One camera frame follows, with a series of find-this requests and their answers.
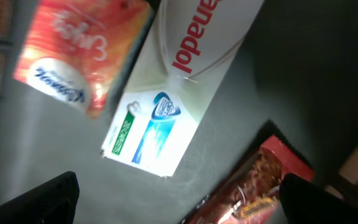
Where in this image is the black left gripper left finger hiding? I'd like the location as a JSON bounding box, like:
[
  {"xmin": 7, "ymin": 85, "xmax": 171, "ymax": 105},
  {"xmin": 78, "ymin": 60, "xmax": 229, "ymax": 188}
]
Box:
[{"xmin": 0, "ymin": 171, "xmax": 80, "ymax": 224}]

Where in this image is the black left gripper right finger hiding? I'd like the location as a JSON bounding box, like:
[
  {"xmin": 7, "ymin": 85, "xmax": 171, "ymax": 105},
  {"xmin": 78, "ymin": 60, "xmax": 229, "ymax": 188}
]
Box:
[{"xmin": 279, "ymin": 173, "xmax": 358, "ymax": 224}]

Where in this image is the red snack wrapper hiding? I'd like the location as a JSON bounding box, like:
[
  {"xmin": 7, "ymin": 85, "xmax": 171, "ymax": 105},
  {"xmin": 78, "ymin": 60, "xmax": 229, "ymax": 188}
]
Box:
[{"xmin": 182, "ymin": 135, "xmax": 314, "ymax": 224}]

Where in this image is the orange tissue pack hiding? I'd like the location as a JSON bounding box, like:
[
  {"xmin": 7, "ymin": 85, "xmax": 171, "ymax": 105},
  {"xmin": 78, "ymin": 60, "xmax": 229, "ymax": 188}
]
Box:
[{"xmin": 13, "ymin": 0, "xmax": 152, "ymax": 118}]

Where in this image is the white Panadol box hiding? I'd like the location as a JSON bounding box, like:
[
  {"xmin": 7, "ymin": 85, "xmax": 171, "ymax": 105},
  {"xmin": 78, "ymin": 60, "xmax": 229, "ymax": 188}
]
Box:
[{"xmin": 101, "ymin": 0, "xmax": 263, "ymax": 177}]

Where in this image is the grey plastic basket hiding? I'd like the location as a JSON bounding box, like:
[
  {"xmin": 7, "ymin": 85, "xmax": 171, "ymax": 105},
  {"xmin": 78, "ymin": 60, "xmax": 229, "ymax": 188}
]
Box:
[{"xmin": 0, "ymin": 1, "xmax": 358, "ymax": 223}]

